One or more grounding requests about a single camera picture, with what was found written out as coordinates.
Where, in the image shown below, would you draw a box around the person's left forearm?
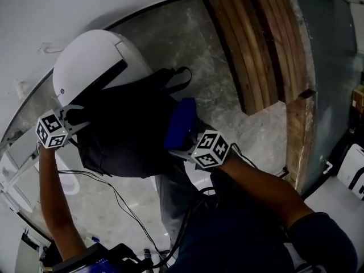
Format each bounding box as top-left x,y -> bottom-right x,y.
38,144 -> 88,263

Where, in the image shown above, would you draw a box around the brown cardboard box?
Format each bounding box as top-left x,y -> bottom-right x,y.
352,84 -> 364,110

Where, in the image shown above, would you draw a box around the person's teal shirt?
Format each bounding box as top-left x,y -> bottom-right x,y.
167,175 -> 359,273

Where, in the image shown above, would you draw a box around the blue cloth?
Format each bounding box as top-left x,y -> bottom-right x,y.
164,97 -> 200,152

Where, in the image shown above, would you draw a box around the thick black cable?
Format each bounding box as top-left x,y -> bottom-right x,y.
153,188 -> 218,268

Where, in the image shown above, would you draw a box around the person's right forearm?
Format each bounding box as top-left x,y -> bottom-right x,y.
210,152 -> 318,230

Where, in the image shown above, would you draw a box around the white closed-lid toilet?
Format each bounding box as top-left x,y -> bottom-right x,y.
52,29 -> 154,109

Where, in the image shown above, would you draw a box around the thin black cable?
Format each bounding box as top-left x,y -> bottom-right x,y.
56,168 -> 174,267

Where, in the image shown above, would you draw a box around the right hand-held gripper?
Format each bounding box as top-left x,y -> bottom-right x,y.
167,129 -> 231,170

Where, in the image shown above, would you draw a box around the black backpack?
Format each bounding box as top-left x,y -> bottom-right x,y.
68,65 -> 197,179

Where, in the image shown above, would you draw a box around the wooden slat pallet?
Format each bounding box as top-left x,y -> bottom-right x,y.
203,0 -> 281,116
244,0 -> 309,105

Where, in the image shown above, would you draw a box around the white boxy appliance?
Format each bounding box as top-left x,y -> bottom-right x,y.
336,143 -> 364,201

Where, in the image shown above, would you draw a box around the black tablet screen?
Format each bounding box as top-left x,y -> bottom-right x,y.
42,242 -> 156,273

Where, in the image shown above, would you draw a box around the person's grey trousers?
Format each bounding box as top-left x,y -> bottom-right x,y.
155,163 -> 205,255

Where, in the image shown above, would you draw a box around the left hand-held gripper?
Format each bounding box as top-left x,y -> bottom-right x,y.
35,104 -> 92,149

